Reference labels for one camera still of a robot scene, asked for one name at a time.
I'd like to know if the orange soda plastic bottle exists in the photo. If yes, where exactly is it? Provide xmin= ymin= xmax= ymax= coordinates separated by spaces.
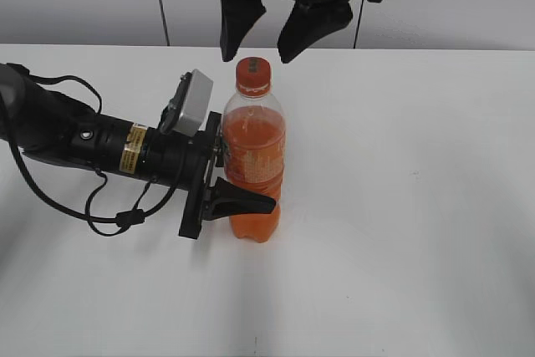
xmin=220 ymin=56 xmax=288 ymax=245

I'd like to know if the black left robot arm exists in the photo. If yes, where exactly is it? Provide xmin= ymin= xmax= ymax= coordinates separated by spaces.
xmin=1 ymin=64 xmax=276 ymax=239

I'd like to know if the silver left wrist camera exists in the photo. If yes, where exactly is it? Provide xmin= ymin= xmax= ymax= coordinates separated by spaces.
xmin=158 ymin=69 xmax=213 ymax=137

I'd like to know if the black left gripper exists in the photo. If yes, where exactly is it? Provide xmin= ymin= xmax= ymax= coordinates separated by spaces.
xmin=178 ymin=111 xmax=277 ymax=239

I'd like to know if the orange bottle cap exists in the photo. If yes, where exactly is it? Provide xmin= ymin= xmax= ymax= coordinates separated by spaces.
xmin=236 ymin=57 xmax=272 ymax=98

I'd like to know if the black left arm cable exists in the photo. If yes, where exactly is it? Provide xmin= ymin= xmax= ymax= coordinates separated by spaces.
xmin=0 ymin=68 xmax=181 ymax=237

